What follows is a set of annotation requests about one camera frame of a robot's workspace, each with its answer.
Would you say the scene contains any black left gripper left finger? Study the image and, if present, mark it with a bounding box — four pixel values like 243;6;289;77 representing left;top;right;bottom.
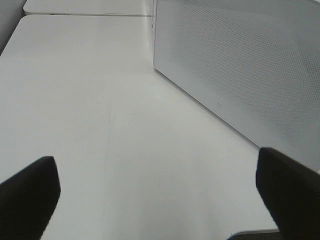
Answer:
0;156;61;240

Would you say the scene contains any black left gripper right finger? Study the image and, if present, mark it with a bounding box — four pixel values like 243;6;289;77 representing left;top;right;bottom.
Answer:
255;147;320;240

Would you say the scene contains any white microwave door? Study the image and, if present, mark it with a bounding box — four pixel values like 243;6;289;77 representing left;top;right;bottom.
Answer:
153;0;320;171

